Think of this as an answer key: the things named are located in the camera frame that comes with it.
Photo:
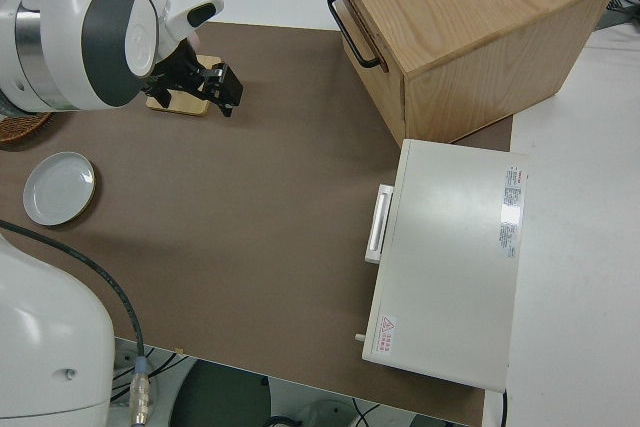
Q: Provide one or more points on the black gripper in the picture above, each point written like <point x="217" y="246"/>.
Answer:
<point x="182" y="64"/>

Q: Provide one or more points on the gray plate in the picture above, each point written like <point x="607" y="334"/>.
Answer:
<point x="60" y="189"/>

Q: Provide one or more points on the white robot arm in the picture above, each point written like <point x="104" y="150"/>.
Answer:
<point x="55" y="7"/>

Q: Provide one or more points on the small wooden block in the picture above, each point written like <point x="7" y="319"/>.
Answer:
<point x="187" y="104"/>

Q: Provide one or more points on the brown table mat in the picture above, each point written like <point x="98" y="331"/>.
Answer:
<point x="260" y="187"/>

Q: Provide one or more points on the woven wicker basket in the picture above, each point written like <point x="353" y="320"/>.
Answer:
<point x="22" y="126"/>

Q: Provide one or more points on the light wooden box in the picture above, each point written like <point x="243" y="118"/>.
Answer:
<point x="475" y="32"/>

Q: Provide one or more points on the white toaster oven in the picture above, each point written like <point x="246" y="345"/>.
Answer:
<point x="450" y="257"/>

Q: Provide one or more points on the dark round stool seat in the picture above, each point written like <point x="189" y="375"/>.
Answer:
<point x="225" y="397"/>

